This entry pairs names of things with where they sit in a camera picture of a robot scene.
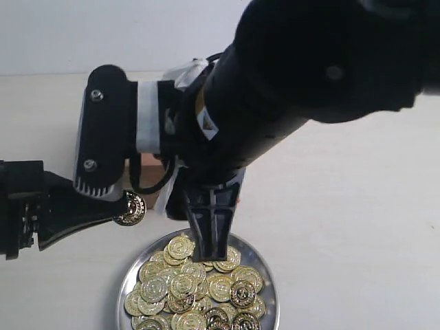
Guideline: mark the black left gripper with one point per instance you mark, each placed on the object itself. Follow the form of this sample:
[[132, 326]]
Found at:
[[40, 204]]

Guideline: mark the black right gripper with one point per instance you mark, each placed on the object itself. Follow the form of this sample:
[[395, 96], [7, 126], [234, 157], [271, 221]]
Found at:
[[223, 124]]

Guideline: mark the round steel plate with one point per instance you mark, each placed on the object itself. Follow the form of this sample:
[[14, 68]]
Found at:
[[249, 257]]

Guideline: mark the cardboard box with slot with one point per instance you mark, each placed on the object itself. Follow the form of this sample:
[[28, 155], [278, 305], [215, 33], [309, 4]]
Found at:
[[153, 168]]

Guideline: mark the gold coin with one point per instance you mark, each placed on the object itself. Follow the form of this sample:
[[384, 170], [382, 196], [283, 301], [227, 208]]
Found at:
[[136, 210]]

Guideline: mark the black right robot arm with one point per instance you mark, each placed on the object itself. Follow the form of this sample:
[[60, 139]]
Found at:
[[291, 62]]

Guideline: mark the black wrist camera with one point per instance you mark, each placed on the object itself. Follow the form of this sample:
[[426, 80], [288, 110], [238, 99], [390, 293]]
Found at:
[[105, 136]]

